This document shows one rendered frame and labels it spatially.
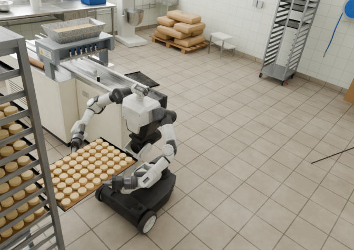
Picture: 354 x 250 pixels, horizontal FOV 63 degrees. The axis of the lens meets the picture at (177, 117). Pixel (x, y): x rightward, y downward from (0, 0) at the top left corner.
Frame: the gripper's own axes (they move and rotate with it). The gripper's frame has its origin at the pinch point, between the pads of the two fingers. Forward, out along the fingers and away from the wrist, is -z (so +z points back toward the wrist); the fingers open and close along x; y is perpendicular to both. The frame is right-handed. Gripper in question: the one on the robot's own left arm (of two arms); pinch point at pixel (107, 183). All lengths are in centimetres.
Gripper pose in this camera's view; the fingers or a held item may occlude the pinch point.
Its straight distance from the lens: 195.8
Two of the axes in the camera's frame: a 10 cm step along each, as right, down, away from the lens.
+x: 1.0, -8.5, -5.2
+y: 1.4, 5.3, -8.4
